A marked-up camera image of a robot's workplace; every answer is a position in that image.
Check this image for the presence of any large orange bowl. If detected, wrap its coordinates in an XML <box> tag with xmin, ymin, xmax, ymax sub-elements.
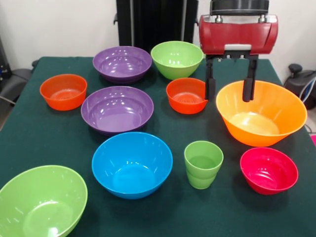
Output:
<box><xmin>215</xmin><ymin>79</ymin><xmax>308</xmax><ymax>148</ymax></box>

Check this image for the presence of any black grey base foot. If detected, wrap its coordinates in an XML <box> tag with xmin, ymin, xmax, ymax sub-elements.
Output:
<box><xmin>283</xmin><ymin>63</ymin><xmax>316</xmax><ymax>111</ymax></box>
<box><xmin>0</xmin><ymin>68</ymin><xmax>33</xmax><ymax>102</ymax></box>

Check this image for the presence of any red-orange bowl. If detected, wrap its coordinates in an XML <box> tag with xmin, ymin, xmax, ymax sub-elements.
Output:
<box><xmin>39</xmin><ymin>74</ymin><xmax>88</xmax><ymax>111</ymax></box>
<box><xmin>165</xmin><ymin>78</ymin><xmax>210</xmax><ymax>115</ymax></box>

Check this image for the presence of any purple bowl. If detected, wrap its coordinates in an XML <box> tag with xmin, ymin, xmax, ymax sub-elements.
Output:
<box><xmin>80</xmin><ymin>85</ymin><xmax>155</xmax><ymax>136</ymax></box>
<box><xmin>92</xmin><ymin>45</ymin><xmax>153</xmax><ymax>84</ymax></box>

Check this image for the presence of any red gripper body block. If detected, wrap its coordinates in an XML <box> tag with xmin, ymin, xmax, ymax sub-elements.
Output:
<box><xmin>198</xmin><ymin>15</ymin><xmax>279</xmax><ymax>60</ymax></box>

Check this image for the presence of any green cup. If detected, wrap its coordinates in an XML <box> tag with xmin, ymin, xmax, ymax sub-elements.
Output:
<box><xmin>184</xmin><ymin>140</ymin><xmax>225</xmax><ymax>190</ymax></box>

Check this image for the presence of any pink bowl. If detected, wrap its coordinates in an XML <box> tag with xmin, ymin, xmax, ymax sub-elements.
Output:
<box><xmin>239</xmin><ymin>147</ymin><xmax>299</xmax><ymax>196</ymax></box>

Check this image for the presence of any blue bowl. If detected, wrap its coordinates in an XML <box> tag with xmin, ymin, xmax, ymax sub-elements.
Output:
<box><xmin>91</xmin><ymin>131</ymin><xmax>173</xmax><ymax>200</ymax></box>

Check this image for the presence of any black pedestal column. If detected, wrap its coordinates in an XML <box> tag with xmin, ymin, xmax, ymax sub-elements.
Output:
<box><xmin>114</xmin><ymin>0</ymin><xmax>202</xmax><ymax>48</ymax></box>

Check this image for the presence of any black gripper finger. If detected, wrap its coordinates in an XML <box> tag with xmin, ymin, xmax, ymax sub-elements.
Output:
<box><xmin>242</xmin><ymin>58</ymin><xmax>259</xmax><ymax>103</ymax></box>
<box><xmin>204</xmin><ymin>58</ymin><xmax>217</xmax><ymax>102</ymax></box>

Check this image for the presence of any dark green table cloth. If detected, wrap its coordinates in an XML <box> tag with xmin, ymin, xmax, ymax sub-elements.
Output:
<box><xmin>0</xmin><ymin>56</ymin><xmax>316</xmax><ymax>237</ymax></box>

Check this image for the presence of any small green bowl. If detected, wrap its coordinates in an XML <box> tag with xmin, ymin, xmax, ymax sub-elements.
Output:
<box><xmin>150</xmin><ymin>40</ymin><xmax>205</xmax><ymax>80</ymax></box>

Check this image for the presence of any large green bowl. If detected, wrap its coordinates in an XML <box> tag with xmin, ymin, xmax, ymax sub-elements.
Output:
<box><xmin>0</xmin><ymin>165</ymin><xmax>88</xmax><ymax>237</ymax></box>

